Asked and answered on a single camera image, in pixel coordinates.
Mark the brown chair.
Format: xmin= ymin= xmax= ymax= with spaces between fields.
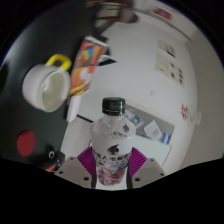
xmin=85 ymin=0 xmax=139 ymax=24

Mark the clear black-capped drink bottle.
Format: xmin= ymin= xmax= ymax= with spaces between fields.
xmin=90 ymin=97 xmax=136 ymax=189

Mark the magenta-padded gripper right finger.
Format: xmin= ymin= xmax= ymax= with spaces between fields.
xmin=126 ymin=147 xmax=167 ymax=190

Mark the small white oblong case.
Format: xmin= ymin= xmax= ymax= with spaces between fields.
xmin=65 ymin=94 xmax=82 ymax=123

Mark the large white wall poster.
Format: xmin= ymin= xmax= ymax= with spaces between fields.
xmin=155 ymin=53 xmax=185 ymax=88

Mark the flat round red coaster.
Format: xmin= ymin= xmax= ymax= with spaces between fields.
xmin=16 ymin=130 xmax=37 ymax=157

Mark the colourful printed book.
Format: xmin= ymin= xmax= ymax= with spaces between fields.
xmin=68 ymin=36 xmax=109 ymax=98

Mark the white mug with yellow handle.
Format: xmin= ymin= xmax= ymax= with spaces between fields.
xmin=21 ymin=54 xmax=73 ymax=113

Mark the small white wall poster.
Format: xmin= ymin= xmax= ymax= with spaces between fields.
xmin=158 ymin=39 xmax=177 ymax=58

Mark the red wall floor sign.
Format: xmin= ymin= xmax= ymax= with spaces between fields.
xmin=180 ymin=103 xmax=191 ymax=122

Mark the black and red hand tool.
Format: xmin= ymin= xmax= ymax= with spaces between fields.
xmin=38 ymin=143 xmax=68 ymax=173

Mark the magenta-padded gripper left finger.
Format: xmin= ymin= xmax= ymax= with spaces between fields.
xmin=54 ymin=146 xmax=97 ymax=190

